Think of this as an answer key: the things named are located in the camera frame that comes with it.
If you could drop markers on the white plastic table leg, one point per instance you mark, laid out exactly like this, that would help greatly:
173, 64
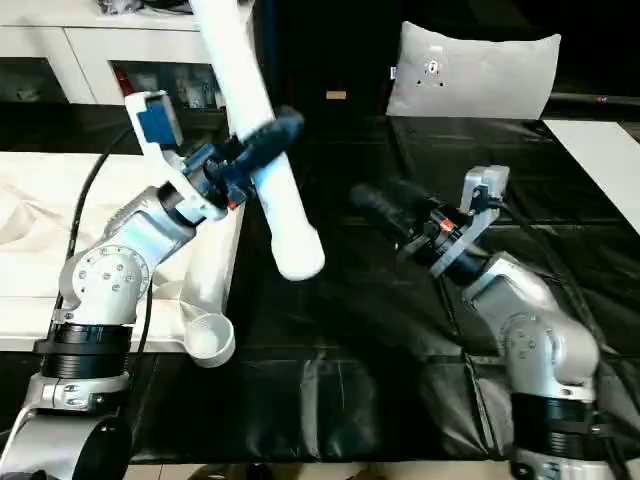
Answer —
270, 180

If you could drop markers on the white plastic table top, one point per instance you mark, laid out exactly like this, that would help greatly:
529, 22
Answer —
40, 230

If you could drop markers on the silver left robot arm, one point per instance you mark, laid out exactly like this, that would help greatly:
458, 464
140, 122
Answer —
110, 280

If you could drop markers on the small tan label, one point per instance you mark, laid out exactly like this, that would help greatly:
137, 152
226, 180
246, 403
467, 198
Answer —
336, 96

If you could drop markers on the black sofa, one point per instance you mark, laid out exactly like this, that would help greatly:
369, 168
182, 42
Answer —
330, 50

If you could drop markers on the black work mat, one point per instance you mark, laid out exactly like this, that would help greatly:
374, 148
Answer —
400, 340

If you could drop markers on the grey cushion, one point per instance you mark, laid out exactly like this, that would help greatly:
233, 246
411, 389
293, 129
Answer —
480, 75

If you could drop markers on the white flat board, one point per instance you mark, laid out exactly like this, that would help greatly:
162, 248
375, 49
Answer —
600, 155

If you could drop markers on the white glass-door cabinet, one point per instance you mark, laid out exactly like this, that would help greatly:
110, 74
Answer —
80, 45

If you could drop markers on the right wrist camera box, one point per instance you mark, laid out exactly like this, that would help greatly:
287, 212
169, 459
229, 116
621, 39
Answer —
485, 190

